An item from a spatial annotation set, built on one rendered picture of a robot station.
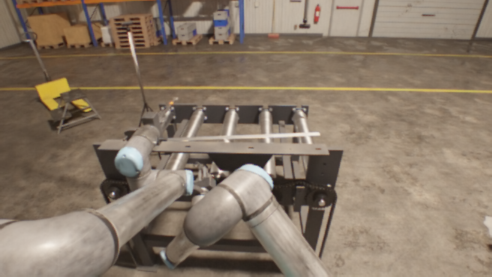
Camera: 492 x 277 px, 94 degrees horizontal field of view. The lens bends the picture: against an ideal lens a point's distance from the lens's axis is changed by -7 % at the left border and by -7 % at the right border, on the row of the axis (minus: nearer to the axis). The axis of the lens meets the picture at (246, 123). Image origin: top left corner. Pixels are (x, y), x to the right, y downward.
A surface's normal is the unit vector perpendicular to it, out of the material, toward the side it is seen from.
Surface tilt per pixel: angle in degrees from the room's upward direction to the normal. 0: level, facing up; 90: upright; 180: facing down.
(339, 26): 90
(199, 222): 53
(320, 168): 90
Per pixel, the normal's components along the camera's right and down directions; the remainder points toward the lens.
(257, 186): 0.48, -0.46
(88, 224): 0.55, -0.80
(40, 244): 0.47, -0.66
